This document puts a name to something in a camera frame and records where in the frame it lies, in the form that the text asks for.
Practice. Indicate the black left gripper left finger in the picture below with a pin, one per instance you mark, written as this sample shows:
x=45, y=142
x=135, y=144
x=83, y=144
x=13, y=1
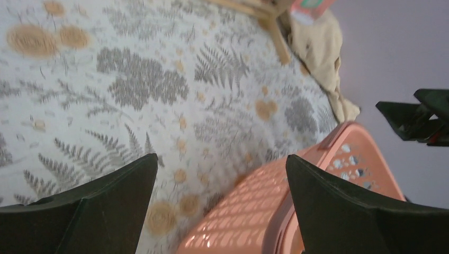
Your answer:
x=105, y=215

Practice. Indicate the wooden clothes rack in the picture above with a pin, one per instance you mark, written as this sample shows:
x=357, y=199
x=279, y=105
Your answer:
x=267, y=13

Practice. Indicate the pink laundry basket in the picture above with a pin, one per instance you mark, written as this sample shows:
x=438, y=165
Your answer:
x=258, y=215

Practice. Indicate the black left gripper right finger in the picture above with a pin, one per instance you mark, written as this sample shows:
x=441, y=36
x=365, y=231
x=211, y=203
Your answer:
x=337, y=216

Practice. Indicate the floral patterned mat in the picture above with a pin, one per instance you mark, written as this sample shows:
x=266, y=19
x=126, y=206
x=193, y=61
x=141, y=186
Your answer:
x=90, y=86

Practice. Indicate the beige cloth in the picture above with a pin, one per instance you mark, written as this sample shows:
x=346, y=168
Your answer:
x=318, y=45

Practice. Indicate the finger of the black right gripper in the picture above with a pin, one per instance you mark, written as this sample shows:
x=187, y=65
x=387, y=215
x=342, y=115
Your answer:
x=425, y=122

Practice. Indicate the pink patterned sock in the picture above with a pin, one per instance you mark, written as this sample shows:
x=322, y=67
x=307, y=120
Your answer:
x=308, y=11

